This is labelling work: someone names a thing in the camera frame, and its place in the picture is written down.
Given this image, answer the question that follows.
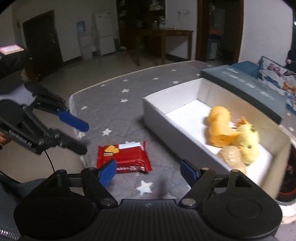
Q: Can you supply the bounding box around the wooden door frame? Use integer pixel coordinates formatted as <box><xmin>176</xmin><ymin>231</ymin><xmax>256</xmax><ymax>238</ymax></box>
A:
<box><xmin>196</xmin><ymin>0</ymin><xmax>245</xmax><ymax>64</ymax></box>

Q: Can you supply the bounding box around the dark wooden door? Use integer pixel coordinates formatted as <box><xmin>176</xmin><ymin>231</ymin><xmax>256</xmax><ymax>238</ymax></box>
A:
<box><xmin>22</xmin><ymin>10</ymin><xmax>63</xmax><ymax>78</ymax></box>

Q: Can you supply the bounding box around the person's trouser leg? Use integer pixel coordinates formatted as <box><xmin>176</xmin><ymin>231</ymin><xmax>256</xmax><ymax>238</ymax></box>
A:
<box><xmin>0</xmin><ymin>178</ymin><xmax>48</xmax><ymax>241</ymax></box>

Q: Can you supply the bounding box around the wooden table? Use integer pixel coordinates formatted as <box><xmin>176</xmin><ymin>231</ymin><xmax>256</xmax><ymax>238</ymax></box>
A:
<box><xmin>128</xmin><ymin>28</ymin><xmax>194</xmax><ymax>67</ymax></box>

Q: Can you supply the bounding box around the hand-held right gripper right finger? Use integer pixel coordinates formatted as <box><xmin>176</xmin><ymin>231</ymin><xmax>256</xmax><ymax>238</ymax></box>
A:
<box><xmin>179</xmin><ymin>159</ymin><xmax>254</xmax><ymax>208</ymax></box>

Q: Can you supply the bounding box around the black cabinet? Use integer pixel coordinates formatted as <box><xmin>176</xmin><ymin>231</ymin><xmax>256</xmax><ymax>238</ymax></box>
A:
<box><xmin>0</xmin><ymin>49</ymin><xmax>32</xmax><ymax>80</ymax></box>

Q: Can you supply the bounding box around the pink framed picture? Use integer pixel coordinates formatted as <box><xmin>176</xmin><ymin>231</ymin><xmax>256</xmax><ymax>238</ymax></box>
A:
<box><xmin>0</xmin><ymin>44</ymin><xmax>25</xmax><ymax>55</ymax></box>

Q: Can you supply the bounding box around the white refrigerator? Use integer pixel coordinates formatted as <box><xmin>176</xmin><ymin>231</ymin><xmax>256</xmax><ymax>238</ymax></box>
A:
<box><xmin>94</xmin><ymin>11</ymin><xmax>120</xmax><ymax>56</ymax></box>

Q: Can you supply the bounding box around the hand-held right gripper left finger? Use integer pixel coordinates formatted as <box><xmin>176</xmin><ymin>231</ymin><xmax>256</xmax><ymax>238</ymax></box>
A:
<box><xmin>44</xmin><ymin>159</ymin><xmax>117</xmax><ymax>207</ymax></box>

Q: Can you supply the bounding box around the round red black object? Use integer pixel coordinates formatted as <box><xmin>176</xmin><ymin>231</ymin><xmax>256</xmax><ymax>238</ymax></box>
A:
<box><xmin>276</xmin><ymin>139</ymin><xmax>296</xmax><ymax>224</ymax></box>

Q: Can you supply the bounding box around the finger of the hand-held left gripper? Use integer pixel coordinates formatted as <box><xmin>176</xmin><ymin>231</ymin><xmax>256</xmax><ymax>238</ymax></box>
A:
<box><xmin>38</xmin><ymin>128</ymin><xmax>89</xmax><ymax>155</ymax></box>
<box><xmin>24</xmin><ymin>82</ymin><xmax>90</xmax><ymax>133</ymax></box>

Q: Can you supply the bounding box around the orange plush toy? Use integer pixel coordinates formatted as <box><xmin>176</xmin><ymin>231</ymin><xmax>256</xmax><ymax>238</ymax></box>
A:
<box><xmin>206</xmin><ymin>106</ymin><xmax>241</xmax><ymax>148</ymax></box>

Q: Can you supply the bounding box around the yellow plush chick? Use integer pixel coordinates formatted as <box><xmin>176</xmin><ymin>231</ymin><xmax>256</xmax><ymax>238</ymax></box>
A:
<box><xmin>233</xmin><ymin>124</ymin><xmax>260</xmax><ymax>165</ymax></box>

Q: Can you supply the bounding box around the butterfly print pillow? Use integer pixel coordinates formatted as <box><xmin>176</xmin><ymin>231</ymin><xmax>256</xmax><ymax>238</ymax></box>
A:
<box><xmin>257</xmin><ymin>56</ymin><xmax>296</xmax><ymax>116</ymax></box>

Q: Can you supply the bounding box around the beige plush toy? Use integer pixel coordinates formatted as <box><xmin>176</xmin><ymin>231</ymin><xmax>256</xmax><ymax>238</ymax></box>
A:
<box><xmin>218</xmin><ymin>145</ymin><xmax>248</xmax><ymax>176</ymax></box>

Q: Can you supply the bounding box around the red snack packet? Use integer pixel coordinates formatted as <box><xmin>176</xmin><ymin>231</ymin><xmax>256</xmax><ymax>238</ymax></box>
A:
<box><xmin>96</xmin><ymin>141</ymin><xmax>152</xmax><ymax>174</ymax></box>

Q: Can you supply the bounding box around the blue pillow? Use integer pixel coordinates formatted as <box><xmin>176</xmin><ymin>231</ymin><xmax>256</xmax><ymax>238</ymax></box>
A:
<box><xmin>238</xmin><ymin>61</ymin><xmax>260</xmax><ymax>79</ymax></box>

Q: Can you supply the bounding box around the white cardboard box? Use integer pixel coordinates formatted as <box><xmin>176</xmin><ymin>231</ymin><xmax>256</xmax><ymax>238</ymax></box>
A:
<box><xmin>142</xmin><ymin>77</ymin><xmax>291</xmax><ymax>200</ymax></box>

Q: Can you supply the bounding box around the dark wooden shelf cabinet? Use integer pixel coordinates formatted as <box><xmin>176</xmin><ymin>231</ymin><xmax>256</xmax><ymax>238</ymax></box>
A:
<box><xmin>116</xmin><ymin>0</ymin><xmax>167</xmax><ymax>50</ymax></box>

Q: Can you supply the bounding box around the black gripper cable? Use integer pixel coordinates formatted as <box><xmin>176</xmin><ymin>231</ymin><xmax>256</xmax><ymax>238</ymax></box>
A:
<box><xmin>0</xmin><ymin>149</ymin><xmax>56</xmax><ymax>184</ymax></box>

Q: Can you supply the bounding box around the grey star-print mattress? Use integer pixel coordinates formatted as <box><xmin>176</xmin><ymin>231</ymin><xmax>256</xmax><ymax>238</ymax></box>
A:
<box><xmin>68</xmin><ymin>60</ymin><xmax>296</xmax><ymax>202</ymax></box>

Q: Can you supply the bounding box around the water dispenser with blue bottle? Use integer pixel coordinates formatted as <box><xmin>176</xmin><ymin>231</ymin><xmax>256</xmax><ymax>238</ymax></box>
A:
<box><xmin>76</xmin><ymin>21</ymin><xmax>93</xmax><ymax>61</ymax></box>

